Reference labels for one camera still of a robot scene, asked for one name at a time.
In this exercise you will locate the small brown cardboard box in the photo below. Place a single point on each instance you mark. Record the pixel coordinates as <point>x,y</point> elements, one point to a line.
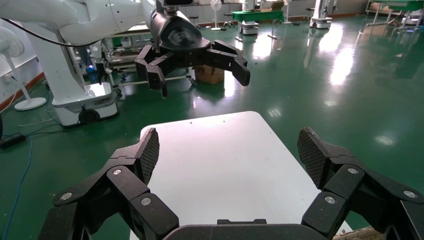
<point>209,75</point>

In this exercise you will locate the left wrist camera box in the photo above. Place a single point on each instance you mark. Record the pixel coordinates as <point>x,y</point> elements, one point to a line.
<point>175,2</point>

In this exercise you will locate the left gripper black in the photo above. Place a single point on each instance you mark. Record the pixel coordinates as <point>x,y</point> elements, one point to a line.
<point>175,36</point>

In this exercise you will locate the black power adapter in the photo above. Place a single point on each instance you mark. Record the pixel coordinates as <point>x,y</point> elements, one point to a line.
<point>12,140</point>

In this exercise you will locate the black round stool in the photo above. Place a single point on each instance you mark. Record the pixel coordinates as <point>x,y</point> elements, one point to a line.
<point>194,18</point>
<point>228,15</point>

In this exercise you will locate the brown divided cardboard crate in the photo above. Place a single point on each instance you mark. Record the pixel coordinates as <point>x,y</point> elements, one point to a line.
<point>359,234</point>

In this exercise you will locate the green covered table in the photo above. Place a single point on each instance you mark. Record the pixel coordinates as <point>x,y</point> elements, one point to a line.
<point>402,5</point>
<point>257,15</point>

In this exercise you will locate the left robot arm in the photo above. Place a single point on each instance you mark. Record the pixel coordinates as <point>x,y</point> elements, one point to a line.
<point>99,20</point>

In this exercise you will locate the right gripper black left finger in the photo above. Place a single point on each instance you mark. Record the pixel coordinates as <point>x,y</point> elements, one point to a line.
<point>126,185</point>

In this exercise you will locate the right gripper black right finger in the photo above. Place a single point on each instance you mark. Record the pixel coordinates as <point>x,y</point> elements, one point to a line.
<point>348,179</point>

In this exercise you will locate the white humanoid robot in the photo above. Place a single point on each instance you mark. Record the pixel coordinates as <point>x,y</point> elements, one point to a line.
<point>320,16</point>

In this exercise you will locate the white metal frame trolley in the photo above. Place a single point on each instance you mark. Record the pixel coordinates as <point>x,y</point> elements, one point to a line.
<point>127,61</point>

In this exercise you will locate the white robot body with base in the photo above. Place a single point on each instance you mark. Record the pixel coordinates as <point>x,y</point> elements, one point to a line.
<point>63,82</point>

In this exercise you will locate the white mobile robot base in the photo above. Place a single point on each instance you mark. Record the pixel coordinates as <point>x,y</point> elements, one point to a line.
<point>249,28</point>

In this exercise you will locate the white standing fan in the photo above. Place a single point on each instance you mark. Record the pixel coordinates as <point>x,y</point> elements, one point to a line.
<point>216,5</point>
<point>30,103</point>

